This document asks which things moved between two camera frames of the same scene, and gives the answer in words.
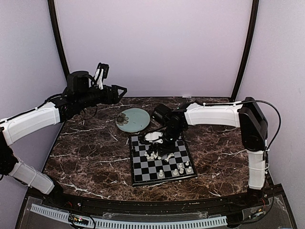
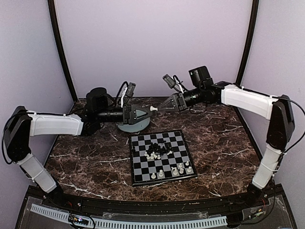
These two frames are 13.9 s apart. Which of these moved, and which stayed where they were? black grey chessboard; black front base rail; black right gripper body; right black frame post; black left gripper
Moved: black left gripper; black right gripper body
Stayed: right black frame post; black grey chessboard; black front base rail
